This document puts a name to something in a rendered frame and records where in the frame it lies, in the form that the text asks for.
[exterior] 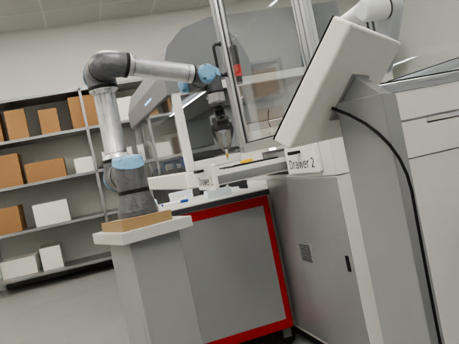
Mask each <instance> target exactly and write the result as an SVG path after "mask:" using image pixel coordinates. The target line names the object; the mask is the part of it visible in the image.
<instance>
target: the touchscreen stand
mask: <svg viewBox="0 0 459 344"><path fill-rule="evenodd" d="M336 106H337V109H340V110H343V111H345V112H347V113H350V114H352V115H354V116H356V117H358V118H359V119H362V120H363V121H365V122H367V123H368V124H369V125H370V126H372V127H373V128H375V129H376V130H377V131H379V132H380V133H381V134H382V135H383V136H384V137H385V138H386V140H388V142H390V144H392V146H393V147H394V149H395V150H396V152H397V153H398V154H399V156H400V157H401V159H402V161H403V163H404V165H405V167H406V170H407V171H408V174H409V177H410V180H411V184H412V187H413V192H414V196H415V203H416V207H417V214H418V218H419V226H420V229H421V236H422V241H423V247H424V252H425V256H426V263H427V267H428V274H429V277H430V284H431V288H432V295H433V299H434V306H435V310H436V316H437V320H438V325H439V331H440V335H441V341H442V344H445V341H444V337H443V331H442V327H441V321H440V317H439V310H438V306H437V302H436V296H435V292H434V285H433V282H432V275H431V271H430V264H429V261H428V254H427V250H426V244H425V240H424V236H423V229H422V226H421V219H420V215H419V209H418V205H417V199H416V195H415V188H414V184H413V178H412V174H411V168H410V164H409V160H408V153H407V149H406V143H405V139H404V133H403V129H402V122H401V119H400V112H399V108H398V101H397V98H396V94H388V93H379V94H374V95H370V96H366V97H362V98H357V99H354V100H348V101H345V102H340V103H337V105H336ZM337 113H338V117H339V123H340V127H341V131H342V137H343V141H344V147H345V151H346V157H347V161H348V168H349V172H350V178H351V182H352V188H353V192H354V198H355V202H356V206H357V212H358V216H359V222H360V226H361V233H362V236H363V243H364V247H365V253H366V257H367V263H368V267H369V271H370V277H371V281H372V287H373V291H374V297H375V301H376V308H377V311H378V318H379V322H380V328H381V332H382V338H383V342H384V344H439V342H438V337H437V333H436V327H435V323H434V316H433V312H432V306H431V302H430V295H429V291H428V284H427V280H426V273H425V270H424V266H423V259H422V255H421V248H420V243H419V237H418V232H417V226H416V222H415V215H414V210H413V203H412V199H411V192H410V189H409V186H408V182H407V179H406V175H405V173H404V171H403V169H402V166H401V164H400V162H399V160H398V159H397V157H396V156H395V154H394V153H393V152H392V150H391V148H390V147H389V146H388V145H387V144H386V143H385V142H384V141H383V140H382V139H381V138H380V137H379V136H378V135H377V134H376V133H375V132H373V131H372V130H370V129H369V128H368V127H367V126H365V125H364V124H362V123H360V122H358V121H357V120H355V119H353V118H351V117H349V116H347V115H344V114H342V113H339V112H337Z"/></svg>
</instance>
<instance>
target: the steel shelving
mask: <svg viewBox="0 0 459 344"><path fill-rule="evenodd" d="M143 80H144V78H136V79H131V80H127V81H119V82H117V86H118V90H117V91H125V90H129V89H137V88H138V87H139V86H140V84H141V83H142V81H143ZM88 94H89V92H88V88H87V87H81V88H80V86H77V88H76V89H68V90H63V91H56V92H51V93H46V94H38V95H34V96H25V97H21V98H12V99H8V100H0V111H5V110H10V109H17V108H22V107H26V106H34V105H39V104H46V103H51V102H59V101H63V100H67V98H71V97H75V96H79V99H80V102H81V108H82V112H83V118H84V122H85V127H84V128H77V129H72V130H65V131H61V132H54V133H50V134H42V135H38V136H34V137H27V138H22V139H15V140H11V141H4V142H0V149H7V148H11V147H18V146H22V145H29V144H33V143H40V142H45V141H52V140H55V139H62V138H67V137H74V136H78V135H82V134H87V140H88V143H89V149H90V153H91V156H92V160H93V163H94V169H95V170H94V171H88V172H84V173H77V174H74V175H67V176H63V177H57V178H53V179H49V180H43V181H39V182H33V183H29V184H23V185H19V186H13V187H9V188H2V189H0V193H1V192H7V191H11V190H18V189H21V188H28V187H32V186H38V185H42V184H48V183H52V182H58V181H62V180H69V179H72V178H76V177H82V176H86V175H92V174H95V176H96V181H97V185H98V191H99V195H100V201H101V204H102V212H96V213H93V214H87V215H83V216H77V217H74V218H71V220H69V221H65V222H62V223H56V224H52V225H47V226H43V227H38V228H37V227H36V226H33V227H28V228H26V229H24V230H23V231H18V232H15V233H9V234H5V235H0V239H2V238H8V237H12V236H15V235H20V234H24V233H30V232H34V231H39V230H43V229H48V228H52V227H58V226H61V225H67V224H70V223H76V222H79V221H83V220H89V219H92V218H98V217H101V216H104V218H105V222H106V223H107V222H108V221H109V220H108V216H107V215H111V214H117V213H118V208H115V209H112V210H106V207H105V200H104V197H103V193H102V188H101V184H100V178H99V173H102V172H105V170H104V169H98V168H97V165H96V159H95V155H94V149H93V145H92V140H91V136H90V133H93V132H100V126H99V125H95V126H88V123H87V117H86V113H85V107H84V103H83V98H82V96H84V95H88ZM121 123H122V127H127V126H130V122H129V119H126V120H122V121H121ZM110 259H112V256H111V251H108V252H105V253H100V254H97V255H91V256H88V257H83V258H79V259H74V260H71V261H65V264H64V267H61V268H56V269H53V270H47V271H44V270H43V267H42V268H41V270H40V271H39V272H37V273H34V274H28V275H25V276H19V277H16V278H11V279H8V280H3V277H2V278H1V279H0V286H2V285H4V288H5V290H8V284H11V283H16V282H19V281H24V280H28V279H31V278H36V277H39V276H44V275H48V274H53V273H56V272H61V271H64V270H70V269H73V268H78V267H81V266H87V265H90V264H93V263H98V262H101V261H107V260H110Z"/></svg>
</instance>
